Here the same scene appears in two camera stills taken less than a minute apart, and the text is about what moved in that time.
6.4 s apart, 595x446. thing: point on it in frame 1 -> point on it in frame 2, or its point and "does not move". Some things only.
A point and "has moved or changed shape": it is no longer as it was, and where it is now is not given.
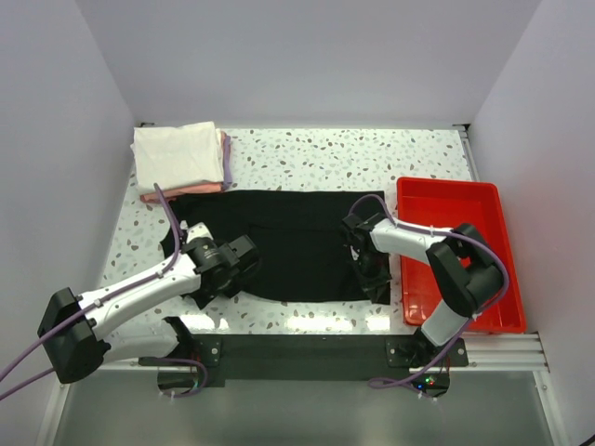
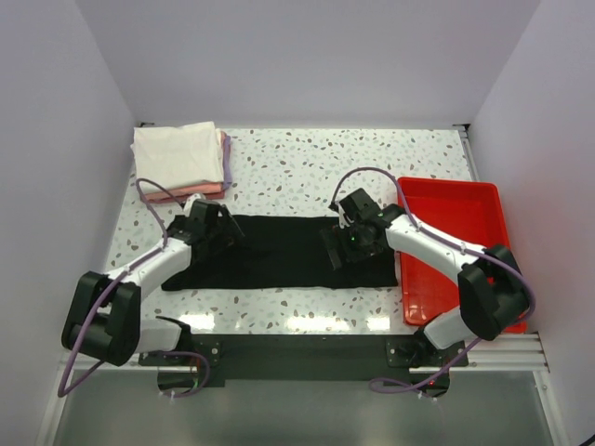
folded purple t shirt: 228,178 does not move
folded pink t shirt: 170,194 does not move
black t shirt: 297,235 has moved or changed shape
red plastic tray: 433,203 does not move
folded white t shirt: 177,154 does not move
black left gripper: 213,292 -> 226,229
